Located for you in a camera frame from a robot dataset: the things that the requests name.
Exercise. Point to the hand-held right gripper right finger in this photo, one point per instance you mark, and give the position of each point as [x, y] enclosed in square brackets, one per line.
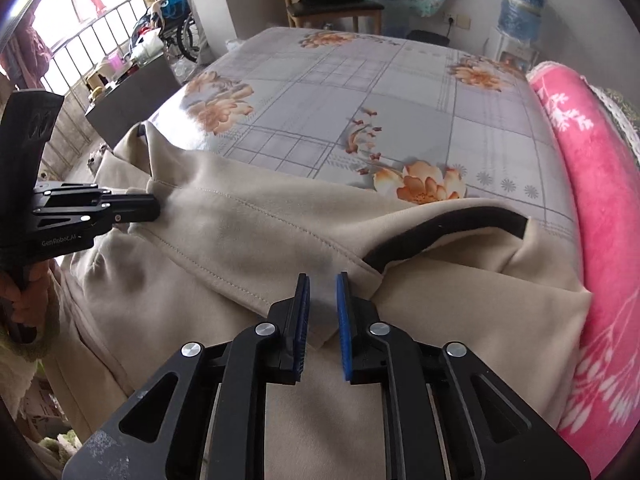
[344, 325]

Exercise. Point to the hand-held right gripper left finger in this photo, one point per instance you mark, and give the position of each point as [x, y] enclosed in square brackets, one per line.
[301, 325]

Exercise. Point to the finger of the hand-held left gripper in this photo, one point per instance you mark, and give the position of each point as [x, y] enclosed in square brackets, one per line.
[70, 189]
[135, 207]

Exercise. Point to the cream zip jacket black trim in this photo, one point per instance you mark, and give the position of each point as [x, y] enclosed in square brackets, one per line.
[250, 240]

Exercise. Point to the pile of colourful clothes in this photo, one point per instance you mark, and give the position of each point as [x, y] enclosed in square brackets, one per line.
[147, 40]

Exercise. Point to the person's left hand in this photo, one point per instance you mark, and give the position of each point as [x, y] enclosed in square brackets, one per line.
[25, 305]

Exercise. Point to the dark red hanging cloth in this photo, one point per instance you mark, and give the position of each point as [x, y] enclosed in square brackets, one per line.
[25, 55]

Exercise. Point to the cluttered dark side table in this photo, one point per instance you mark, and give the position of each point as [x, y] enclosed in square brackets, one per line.
[135, 105]

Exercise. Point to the white plastic bag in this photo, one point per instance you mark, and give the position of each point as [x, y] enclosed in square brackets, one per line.
[185, 70]

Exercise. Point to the wheelchair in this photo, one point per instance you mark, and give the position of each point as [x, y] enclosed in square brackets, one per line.
[187, 35]

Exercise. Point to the plaid floral bed sheet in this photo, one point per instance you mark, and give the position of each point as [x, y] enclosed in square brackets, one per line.
[350, 90]

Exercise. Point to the pink floral fleece blanket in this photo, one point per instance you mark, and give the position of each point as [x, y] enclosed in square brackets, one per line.
[610, 240]

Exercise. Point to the black object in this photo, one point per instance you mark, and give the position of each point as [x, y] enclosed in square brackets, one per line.
[427, 37]

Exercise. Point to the white water dispenser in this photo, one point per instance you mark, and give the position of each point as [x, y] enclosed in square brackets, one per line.
[510, 55]

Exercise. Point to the lace trimmed pillow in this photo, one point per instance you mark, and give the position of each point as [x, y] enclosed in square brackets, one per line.
[625, 115]

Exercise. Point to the blue water bottle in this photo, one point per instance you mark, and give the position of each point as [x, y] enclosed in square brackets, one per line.
[522, 10]

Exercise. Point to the white wall socket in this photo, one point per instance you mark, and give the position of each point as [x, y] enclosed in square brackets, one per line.
[457, 19]

